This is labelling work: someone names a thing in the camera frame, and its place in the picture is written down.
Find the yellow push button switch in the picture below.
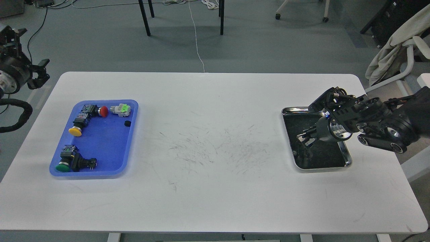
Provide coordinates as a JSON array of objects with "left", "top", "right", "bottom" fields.
[{"left": 69, "top": 112, "right": 90, "bottom": 137}]

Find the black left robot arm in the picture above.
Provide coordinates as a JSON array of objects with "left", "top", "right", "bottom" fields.
[{"left": 0, "top": 25, "right": 50, "bottom": 133}]

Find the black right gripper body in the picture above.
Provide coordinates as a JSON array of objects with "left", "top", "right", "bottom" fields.
[{"left": 315, "top": 116, "right": 353, "bottom": 142}]

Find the black chair leg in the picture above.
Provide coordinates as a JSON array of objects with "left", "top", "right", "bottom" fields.
[
  {"left": 217, "top": 0, "right": 225, "bottom": 36},
  {"left": 138, "top": 0, "right": 155, "bottom": 36}
]

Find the black floor cable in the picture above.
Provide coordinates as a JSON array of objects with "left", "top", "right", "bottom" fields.
[{"left": 26, "top": 0, "right": 73, "bottom": 61}]

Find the blue plastic tray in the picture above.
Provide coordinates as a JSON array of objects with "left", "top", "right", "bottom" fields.
[{"left": 49, "top": 99, "right": 139, "bottom": 179}]

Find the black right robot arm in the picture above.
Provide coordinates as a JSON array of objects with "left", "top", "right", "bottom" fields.
[{"left": 297, "top": 86, "right": 430, "bottom": 153}]

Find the black chair leg left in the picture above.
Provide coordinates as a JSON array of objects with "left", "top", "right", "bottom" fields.
[{"left": 138, "top": 0, "right": 155, "bottom": 36}]

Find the red mushroom push button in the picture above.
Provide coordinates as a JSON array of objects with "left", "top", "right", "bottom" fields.
[{"left": 80, "top": 105, "right": 109, "bottom": 118}]

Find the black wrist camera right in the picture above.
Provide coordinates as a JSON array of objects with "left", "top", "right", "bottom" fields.
[{"left": 307, "top": 87, "right": 349, "bottom": 112}]

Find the black switch contact block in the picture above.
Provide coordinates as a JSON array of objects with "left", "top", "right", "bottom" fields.
[{"left": 71, "top": 153, "right": 97, "bottom": 172}]

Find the green push button switch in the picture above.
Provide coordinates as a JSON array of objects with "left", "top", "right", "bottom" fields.
[{"left": 55, "top": 145, "right": 78, "bottom": 172}]

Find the white floor cable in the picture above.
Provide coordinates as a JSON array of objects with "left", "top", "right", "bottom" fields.
[{"left": 163, "top": 0, "right": 219, "bottom": 73}]

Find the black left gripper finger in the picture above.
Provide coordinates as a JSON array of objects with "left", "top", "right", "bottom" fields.
[
  {"left": 27, "top": 59, "right": 50, "bottom": 89},
  {"left": 0, "top": 26, "right": 27, "bottom": 59}
]

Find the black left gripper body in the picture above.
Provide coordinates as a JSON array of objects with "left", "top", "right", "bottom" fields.
[{"left": 0, "top": 55, "right": 33, "bottom": 94}]

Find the beige cloth on chair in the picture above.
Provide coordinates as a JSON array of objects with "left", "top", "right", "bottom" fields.
[{"left": 365, "top": 4, "right": 430, "bottom": 86}]

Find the black chair leg right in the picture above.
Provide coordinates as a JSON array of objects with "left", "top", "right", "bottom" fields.
[{"left": 217, "top": 0, "right": 225, "bottom": 36}]

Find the grey switch with green label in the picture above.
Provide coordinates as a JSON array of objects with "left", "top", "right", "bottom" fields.
[{"left": 109, "top": 103, "right": 131, "bottom": 117}]

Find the white chair frame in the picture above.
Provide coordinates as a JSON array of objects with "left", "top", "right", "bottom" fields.
[{"left": 364, "top": 35, "right": 430, "bottom": 94}]

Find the steel tray with black mat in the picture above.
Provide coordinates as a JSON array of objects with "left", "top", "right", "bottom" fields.
[{"left": 282, "top": 107, "right": 353, "bottom": 172}]

